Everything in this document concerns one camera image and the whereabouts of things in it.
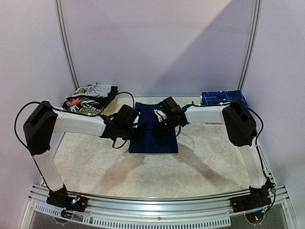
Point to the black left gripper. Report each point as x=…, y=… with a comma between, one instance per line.
x=138, y=137

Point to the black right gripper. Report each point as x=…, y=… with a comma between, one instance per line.
x=159, y=130

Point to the solid blue garment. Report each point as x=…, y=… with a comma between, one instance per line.
x=152, y=144

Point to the blue plaid flannel shirt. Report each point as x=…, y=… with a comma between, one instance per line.
x=215, y=98

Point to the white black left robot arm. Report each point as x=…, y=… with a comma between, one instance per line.
x=46, y=120

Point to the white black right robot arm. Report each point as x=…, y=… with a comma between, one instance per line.
x=238, y=119

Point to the cream perforated laundry basket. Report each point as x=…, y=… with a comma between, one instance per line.
x=90, y=107

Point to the black garment in basket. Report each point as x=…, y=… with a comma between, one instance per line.
x=104, y=101

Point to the grey garment in basket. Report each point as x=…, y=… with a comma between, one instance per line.
x=95, y=90

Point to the black white orange printed shirt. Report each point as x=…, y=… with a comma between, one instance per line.
x=70, y=103

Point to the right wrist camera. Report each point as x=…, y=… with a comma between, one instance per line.
x=168, y=108

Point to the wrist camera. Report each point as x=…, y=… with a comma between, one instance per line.
x=127, y=116
x=168, y=108

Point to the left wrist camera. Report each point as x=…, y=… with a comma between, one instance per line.
x=127, y=116

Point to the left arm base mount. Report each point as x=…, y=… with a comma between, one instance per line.
x=66, y=200

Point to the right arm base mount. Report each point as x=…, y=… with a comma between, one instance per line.
x=261, y=199

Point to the aluminium front rail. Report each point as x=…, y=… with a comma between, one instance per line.
x=211, y=212

